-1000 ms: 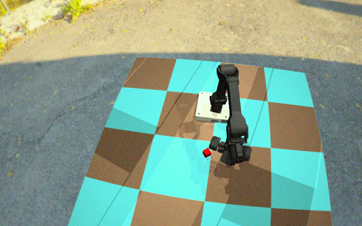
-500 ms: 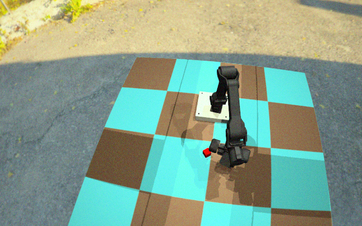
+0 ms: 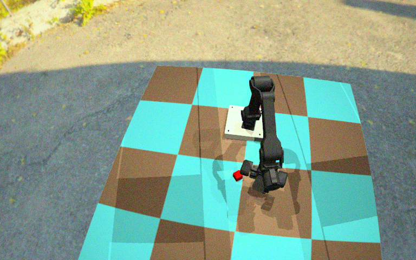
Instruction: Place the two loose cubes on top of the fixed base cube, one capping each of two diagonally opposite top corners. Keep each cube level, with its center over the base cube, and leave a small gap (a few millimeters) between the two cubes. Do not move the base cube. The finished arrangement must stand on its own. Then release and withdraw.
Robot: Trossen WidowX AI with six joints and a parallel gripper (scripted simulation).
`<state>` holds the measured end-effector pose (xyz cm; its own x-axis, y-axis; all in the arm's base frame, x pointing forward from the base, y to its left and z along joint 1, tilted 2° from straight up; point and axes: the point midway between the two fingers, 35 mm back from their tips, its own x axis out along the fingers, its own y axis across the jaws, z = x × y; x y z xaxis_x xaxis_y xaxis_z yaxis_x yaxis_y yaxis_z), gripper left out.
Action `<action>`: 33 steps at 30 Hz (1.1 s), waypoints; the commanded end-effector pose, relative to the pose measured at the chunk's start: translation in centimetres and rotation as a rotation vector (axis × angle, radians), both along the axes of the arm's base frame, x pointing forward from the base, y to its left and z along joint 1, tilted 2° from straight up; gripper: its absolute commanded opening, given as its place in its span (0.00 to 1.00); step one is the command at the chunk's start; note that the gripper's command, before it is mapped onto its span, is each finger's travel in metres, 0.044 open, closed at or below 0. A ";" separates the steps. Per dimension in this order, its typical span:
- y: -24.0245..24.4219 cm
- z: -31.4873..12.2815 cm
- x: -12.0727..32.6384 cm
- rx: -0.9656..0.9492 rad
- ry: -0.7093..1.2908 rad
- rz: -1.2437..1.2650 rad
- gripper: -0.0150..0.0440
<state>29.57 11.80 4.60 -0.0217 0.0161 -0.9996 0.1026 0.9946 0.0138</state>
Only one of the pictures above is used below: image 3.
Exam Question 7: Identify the red cube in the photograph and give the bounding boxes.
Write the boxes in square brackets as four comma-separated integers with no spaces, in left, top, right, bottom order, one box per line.
[233,170,243,182]

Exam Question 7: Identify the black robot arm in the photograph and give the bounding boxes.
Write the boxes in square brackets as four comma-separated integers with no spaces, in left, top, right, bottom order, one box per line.
[240,75,284,194]

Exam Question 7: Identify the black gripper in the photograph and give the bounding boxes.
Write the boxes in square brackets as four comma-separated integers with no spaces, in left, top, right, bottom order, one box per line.
[240,159,288,188]

